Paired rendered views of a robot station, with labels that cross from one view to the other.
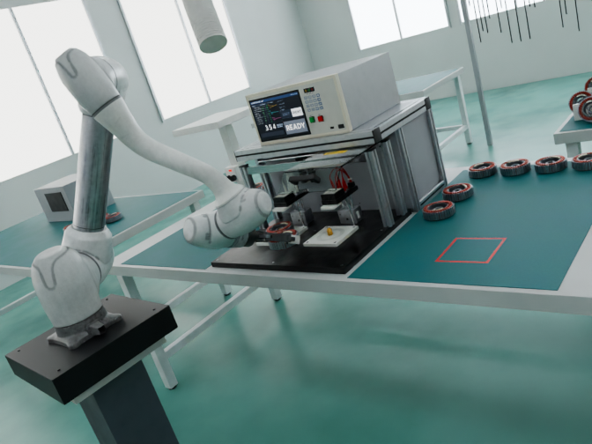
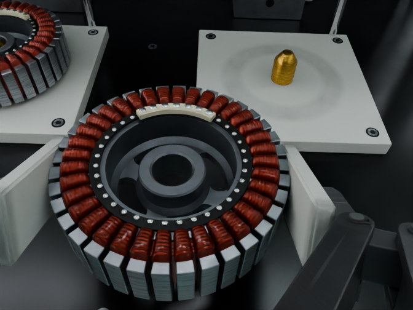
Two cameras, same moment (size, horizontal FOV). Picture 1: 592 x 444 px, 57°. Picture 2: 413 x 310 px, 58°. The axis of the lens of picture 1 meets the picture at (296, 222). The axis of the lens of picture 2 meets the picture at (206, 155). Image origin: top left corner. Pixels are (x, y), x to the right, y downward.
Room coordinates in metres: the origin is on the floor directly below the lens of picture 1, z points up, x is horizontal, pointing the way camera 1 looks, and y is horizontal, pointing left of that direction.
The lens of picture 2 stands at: (1.73, 0.13, 0.99)
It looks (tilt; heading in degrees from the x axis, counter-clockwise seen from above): 50 degrees down; 315
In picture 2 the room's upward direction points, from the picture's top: 3 degrees clockwise
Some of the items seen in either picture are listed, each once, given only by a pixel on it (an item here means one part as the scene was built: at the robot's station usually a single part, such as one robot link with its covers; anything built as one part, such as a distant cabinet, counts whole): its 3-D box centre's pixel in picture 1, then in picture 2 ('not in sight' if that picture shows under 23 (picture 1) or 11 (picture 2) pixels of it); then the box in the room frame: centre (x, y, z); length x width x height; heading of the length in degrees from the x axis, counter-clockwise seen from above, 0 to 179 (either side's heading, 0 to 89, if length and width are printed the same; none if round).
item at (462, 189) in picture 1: (457, 192); not in sight; (1.93, -0.61, 0.77); 0.11 x 0.11 x 0.04
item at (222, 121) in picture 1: (230, 157); not in sight; (3.01, 0.24, 0.98); 0.37 x 0.35 x 0.46; 46
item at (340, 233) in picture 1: (330, 235); (280, 83); (1.88, -0.11, 0.78); 0.15 x 0.15 x 0.01; 46
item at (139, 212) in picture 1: (82, 275); not in sight; (3.74, 1.56, 0.38); 1.85 x 1.10 x 0.75; 46
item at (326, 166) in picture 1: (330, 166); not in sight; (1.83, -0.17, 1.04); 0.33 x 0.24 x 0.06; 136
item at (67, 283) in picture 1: (64, 282); not in sight; (1.62, 0.73, 0.99); 0.18 x 0.16 x 0.22; 178
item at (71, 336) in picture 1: (85, 322); not in sight; (1.59, 0.72, 0.85); 0.22 x 0.18 x 0.06; 43
